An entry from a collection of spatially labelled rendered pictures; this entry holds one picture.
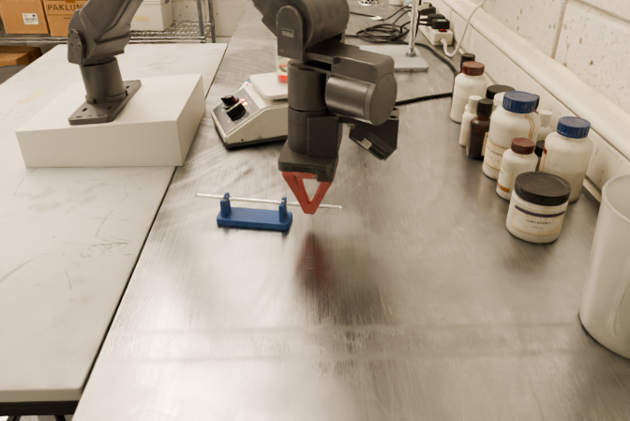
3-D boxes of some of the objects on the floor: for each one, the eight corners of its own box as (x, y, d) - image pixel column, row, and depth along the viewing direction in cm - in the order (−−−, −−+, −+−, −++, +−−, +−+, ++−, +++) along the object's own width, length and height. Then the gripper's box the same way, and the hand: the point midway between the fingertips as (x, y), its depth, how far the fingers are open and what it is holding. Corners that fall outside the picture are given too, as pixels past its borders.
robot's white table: (-90, 751, 93) (-460, 401, 49) (115, 289, 198) (57, 44, 153) (191, 741, 94) (82, 389, 50) (247, 287, 199) (229, 42, 154)
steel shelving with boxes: (-31, 134, 317) (-175, -286, 223) (3, 108, 353) (-111, -264, 259) (214, 131, 320) (172, -283, 227) (222, 106, 356) (189, -262, 262)
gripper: (291, 86, 69) (292, 190, 77) (274, 116, 60) (277, 231, 68) (343, 90, 68) (338, 195, 76) (335, 121, 60) (330, 236, 67)
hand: (309, 206), depth 72 cm, fingers closed, pressing on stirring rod
